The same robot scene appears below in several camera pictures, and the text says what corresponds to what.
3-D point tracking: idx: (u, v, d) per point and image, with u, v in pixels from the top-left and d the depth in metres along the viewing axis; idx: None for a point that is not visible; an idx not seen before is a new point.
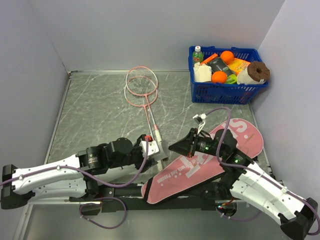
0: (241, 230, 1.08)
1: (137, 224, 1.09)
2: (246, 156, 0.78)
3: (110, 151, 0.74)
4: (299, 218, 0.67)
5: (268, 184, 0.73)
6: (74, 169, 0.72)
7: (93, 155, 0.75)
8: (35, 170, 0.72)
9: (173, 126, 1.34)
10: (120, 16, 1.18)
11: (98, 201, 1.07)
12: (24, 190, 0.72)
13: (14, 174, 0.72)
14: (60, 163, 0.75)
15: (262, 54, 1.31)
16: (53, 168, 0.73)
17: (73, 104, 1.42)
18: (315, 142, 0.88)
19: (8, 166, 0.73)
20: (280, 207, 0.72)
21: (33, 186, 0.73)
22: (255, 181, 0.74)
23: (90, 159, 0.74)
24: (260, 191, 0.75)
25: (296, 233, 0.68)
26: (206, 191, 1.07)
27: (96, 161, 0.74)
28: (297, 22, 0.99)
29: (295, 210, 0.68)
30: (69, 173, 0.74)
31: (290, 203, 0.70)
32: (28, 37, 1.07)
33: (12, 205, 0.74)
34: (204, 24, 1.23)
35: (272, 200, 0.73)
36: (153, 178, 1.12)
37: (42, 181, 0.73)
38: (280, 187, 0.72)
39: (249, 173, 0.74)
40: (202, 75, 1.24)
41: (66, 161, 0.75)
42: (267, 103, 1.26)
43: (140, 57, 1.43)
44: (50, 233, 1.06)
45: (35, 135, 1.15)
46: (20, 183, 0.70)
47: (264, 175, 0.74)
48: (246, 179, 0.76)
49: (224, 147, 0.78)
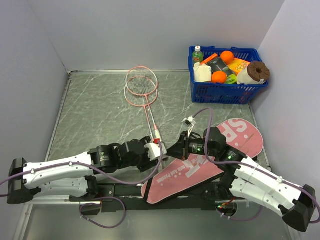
0: (242, 230, 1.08)
1: (137, 224, 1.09)
2: (239, 152, 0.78)
3: (124, 152, 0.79)
4: (299, 206, 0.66)
5: (263, 176, 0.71)
6: (87, 166, 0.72)
7: (105, 154, 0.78)
8: (48, 165, 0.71)
9: (173, 126, 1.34)
10: (119, 16, 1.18)
11: (98, 201, 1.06)
12: (34, 185, 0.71)
13: (25, 167, 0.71)
14: (72, 160, 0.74)
15: (262, 54, 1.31)
16: (65, 163, 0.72)
17: (73, 104, 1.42)
18: (315, 142, 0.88)
19: (20, 158, 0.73)
20: (279, 199, 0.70)
21: (43, 182, 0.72)
22: (250, 175, 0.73)
23: (101, 157, 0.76)
24: (256, 184, 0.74)
25: (298, 223, 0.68)
26: (206, 191, 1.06)
27: (108, 160, 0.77)
28: (297, 22, 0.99)
29: (293, 199, 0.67)
30: (81, 170, 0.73)
31: (287, 193, 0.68)
32: (27, 37, 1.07)
33: (18, 200, 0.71)
34: (204, 24, 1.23)
35: (270, 192, 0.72)
36: (153, 178, 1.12)
37: (53, 177, 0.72)
38: (275, 177, 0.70)
39: (243, 167, 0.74)
40: (202, 75, 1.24)
41: (79, 157, 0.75)
42: (267, 102, 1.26)
43: (140, 57, 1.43)
44: (50, 233, 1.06)
45: (35, 135, 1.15)
46: (32, 177, 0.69)
47: (258, 168, 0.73)
48: (241, 174, 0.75)
49: (214, 145, 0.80)
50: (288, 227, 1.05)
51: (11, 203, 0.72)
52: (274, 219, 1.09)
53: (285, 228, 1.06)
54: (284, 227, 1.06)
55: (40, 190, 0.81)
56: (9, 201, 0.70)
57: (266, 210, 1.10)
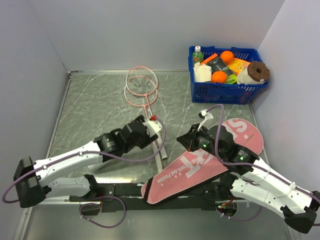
0: (242, 230, 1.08)
1: (137, 224, 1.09)
2: (250, 152, 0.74)
3: (126, 133, 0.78)
4: (310, 214, 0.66)
5: (276, 181, 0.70)
6: (97, 152, 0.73)
7: (110, 139, 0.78)
8: (58, 158, 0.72)
9: (173, 126, 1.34)
10: (119, 16, 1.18)
11: (98, 201, 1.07)
12: (46, 181, 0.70)
13: (36, 165, 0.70)
14: (80, 150, 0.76)
15: (262, 54, 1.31)
16: (75, 154, 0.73)
17: (73, 104, 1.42)
18: (315, 142, 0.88)
19: (27, 158, 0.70)
20: (288, 203, 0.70)
21: (56, 176, 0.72)
22: (263, 179, 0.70)
23: (107, 143, 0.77)
24: (267, 188, 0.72)
25: (301, 227, 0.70)
26: (206, 190, 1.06)
27: (114, 144, 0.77)
28: (297, 22, 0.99)
29: (305, 206, 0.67)
30: (92, 157, 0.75)
31: (298, 199, 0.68)
32: (27, 37, 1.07)
33: (32, 200, 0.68)
34: (204, 24, 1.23)
35: (279, 196, 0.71)
36: (152, 178, 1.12)
37: (65, 169, 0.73)
38: (288, 183, 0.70)
39: (257, 170, 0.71)
40: (202, 75, 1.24)
41: (86, 146, 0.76)
42: (267, 102, 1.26)
43: (140, 58, 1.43)
44: (50, 233, 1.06)
45: (35, 135, 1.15)
46: (45, 173, 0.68)
47: (271, 172, 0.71)
48: (253, 177, 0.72)
49: (221, 144, 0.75)
50: (288, 227, 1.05)
51: (24, 204, 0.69)
52: (275, 219, 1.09)
53: (285, 228, 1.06)
54: (284, 227, 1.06)
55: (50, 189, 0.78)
56: (23, 202, 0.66)
57: (266, 210, 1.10)
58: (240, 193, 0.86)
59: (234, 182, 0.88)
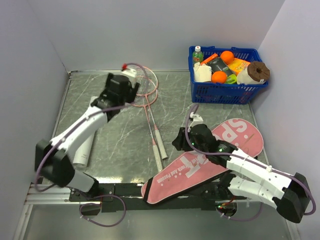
0: (242, 230, 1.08)
1: (137, 224, 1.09)
2: (230, 144, 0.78)
3: (116, 87, 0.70)
4: (288, 194, 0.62)
5: (253, 167, 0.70)
6: (102, 110, 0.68)
7: (105, 99, 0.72)
8: (71, 128, 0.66)
9: (173, 126, 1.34)
10: (119, 17, 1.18)
11: (98, 201, 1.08)
12: (71, 152, 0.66)
13: (53, 142, 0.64)
14: (85, 115, 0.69)
15: (262, 54, 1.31)
16: (82, 120, 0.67)
17: (73, 104, 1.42)
18: (315, 142, 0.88)
19: (39, 141, 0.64)
20: (270, 188, 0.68)
21: (76, 144, 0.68)
22: (241, 166, 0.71)
23: (104, 103, 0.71)
24: (249, 175, 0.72)
25: (291, 214, 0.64)
26: (206, 191, 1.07)
27: (110, 100, 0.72)
28: (297, 23, 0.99)
29: (283, 187, 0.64)
30: (99, 117, 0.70)
31: (276, 181, 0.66)
32: (27, 37, 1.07)
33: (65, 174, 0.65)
34: (204, 24, 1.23)
35: (262, 182, 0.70)
36: (152, 178, 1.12)
37: (82, 135, 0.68)
38: (264, 167, 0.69)
39: (234, 158, 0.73)
40: (202, 75, 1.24)
41: (88, 112, 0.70)
42: (267, 102, 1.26)
43: (141, 58, 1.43)
44: (50, 233, 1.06)
45: (35, 135, 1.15)
46: (66, 144, 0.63)
47: (248, 159, 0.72)
48: (233, 166, 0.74)
49: (201, 139, 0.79)
50: (288, 228, 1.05)
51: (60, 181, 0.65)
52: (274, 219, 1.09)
53: (285, 228, 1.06)
54: (284, 227, 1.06)
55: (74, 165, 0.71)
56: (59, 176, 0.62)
57: (266, 210, 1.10)
58: (237, 189, 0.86)
59: (232, 182, 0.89)
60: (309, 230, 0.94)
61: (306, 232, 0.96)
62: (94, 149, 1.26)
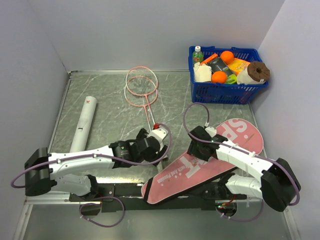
0: (242, 230, 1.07)
1: (137, 224, 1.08)
2: (221, 136, 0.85)
3: (143, 147, 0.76)
4: (265, 175, 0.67)
5: (238, 153, 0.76)
6: (112, 157, 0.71)
7: (125, 148, 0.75)
8: (74, 155, 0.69)
9: (173, 126, 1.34)
10: (119, 17, 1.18)
11: (98, 201, 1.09)
12: (57, 175, 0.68)
13: (50, 157, 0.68)
14: (95, 151, 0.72)
15: (262, 54, 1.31)
16: (89, 155, 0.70)
17: (73, 104, 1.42)
18: (315, 142, 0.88)
19: (43, 147, 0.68)
20: (254, 174, 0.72)
21: (66, 172, 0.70)
22: (227, 154, 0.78)
23: (121, 152, 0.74)
24: (236, 163, 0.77)
25: (273, 198, 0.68)
26: (206, 191, 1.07)
27: (127, 154, 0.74)
28: (297, 23, 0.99)
29: (262, 169, 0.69)
30: (106, 163, 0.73)
31: (258, 165, 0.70)
32: (27, 37, 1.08)
33: (37, 190, 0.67)
34: (204, 25, 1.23)
35: (247, 169, 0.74)
36: (153, 178, 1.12)
37: (78, 167, 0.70)
38: (247, 153, 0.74)
39: (222, 147, 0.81)
40: (203, 74, 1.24)
41: (101, 150, 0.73)
42: (267, 102, 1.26)
43: (140, 57, 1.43)
44: (49, 233, 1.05)
45: (35, 135, 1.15)
46: (58, 167, 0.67)
47: (235, 147, 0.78)
48: (222, 155, 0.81)
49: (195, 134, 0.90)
50: (288, 227, 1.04)
51: (30, 194, 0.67)
52: (274, 219, 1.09)
53: (285, 228, 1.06)
54: (284, 227, 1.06)
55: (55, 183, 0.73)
56: (29, 191, 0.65)
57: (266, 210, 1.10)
58: (233, 185, 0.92)
59: (229, 179, 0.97)
60: (310, 231, 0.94)
61: (306, 232, 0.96)
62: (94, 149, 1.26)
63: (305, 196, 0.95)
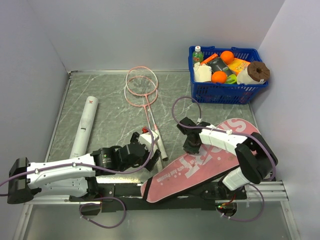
0: (242, 230, 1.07)
1: (137, 224, 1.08)
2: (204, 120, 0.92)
3: (125, 153, 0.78)
4: (240, 147, 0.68)
5: (217, 133, 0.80)
6: (91, 165, 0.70)
7: (107, 156, 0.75)
8: (52, 165, 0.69)
9: (173, 126, 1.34)
10: (119, 17, 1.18)
11: (98, 201, 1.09)
12: (37, 185, 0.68)
13: (29, 167, 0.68)
14: (75, 160, 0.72)
15: (262, 54, 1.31)
16: (69, 164, 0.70)
17: (73, 104, 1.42)
18: (315, 142, 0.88)
19: (23, 158, 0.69)
20: (232, 150, 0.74)
21: (47, 182, 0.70)
22: (208, 135, 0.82)
23: (103, 159, 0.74)
24: (216, 144, 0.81)
25: (250, 171, 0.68)
26: (206, 191, 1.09)
27: (110, 162, 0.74)
28: (297, 22, 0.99)
29: (237, 143, 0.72)
30: (86, 172, 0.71)
31: (234, 140, 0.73)
32: (27, 37, 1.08)
33: (18, 199, 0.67)
34: (204, 25, 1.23)
35: (226, 147, 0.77)
36: (152, 178, 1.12)
37: (58, 177, 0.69)
38: (225, 131, 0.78)
39: (204, 130, 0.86)
40: (202, 75, 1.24)
41: (82, 158, 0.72)
42: (267, 102, 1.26)
43: (140, 58, 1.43)
44: (49, 233, 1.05)
45: (34, 134, 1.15)
46: (35, 177, 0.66)
47: (214, 129, 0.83)
48: (204, 138, 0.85)
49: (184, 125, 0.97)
50: (288, 227, 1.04)
51: (12, 202, 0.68)
52: (274, 219, 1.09)
53: (285, 228, 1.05)
54: (285, 227, 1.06)
55: (40, 190, 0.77)
56: (10, 199, 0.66)
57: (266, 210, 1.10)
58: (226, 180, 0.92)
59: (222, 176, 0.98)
60: (310, 230, 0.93)
61: (307, 232, 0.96)
62: (94, 149, 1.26)
63: (306, 196, 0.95)
